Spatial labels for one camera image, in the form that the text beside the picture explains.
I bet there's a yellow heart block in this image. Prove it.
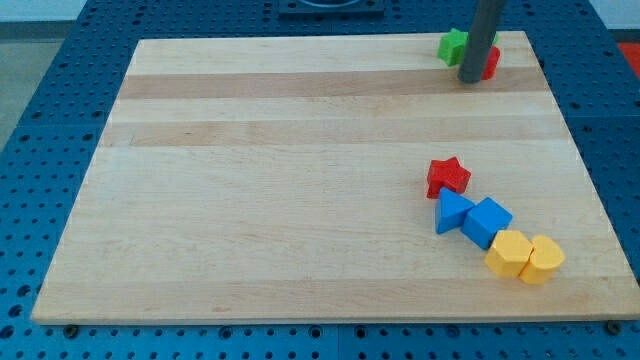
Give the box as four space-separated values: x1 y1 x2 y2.
519 235 566 285

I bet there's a wooden board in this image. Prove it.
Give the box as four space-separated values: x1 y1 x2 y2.
32 31 639 325

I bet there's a red star block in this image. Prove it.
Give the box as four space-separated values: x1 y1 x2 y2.
425 157 472 199

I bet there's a blue triangle block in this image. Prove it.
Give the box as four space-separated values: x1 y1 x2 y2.
434 188 475 234

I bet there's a blue cube block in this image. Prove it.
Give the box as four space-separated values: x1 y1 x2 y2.
461 197 513 250

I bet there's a green star block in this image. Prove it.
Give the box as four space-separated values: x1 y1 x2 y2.
437 28 468 67

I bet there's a red round block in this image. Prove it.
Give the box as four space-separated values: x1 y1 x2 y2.
481 46 501 80

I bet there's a yellow pentagon block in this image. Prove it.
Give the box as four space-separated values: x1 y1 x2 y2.
484 230 533 278

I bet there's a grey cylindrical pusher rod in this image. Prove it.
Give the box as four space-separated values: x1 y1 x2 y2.
458 0 506 84

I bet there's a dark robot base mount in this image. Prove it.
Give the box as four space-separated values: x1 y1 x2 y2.
277 0 385 17

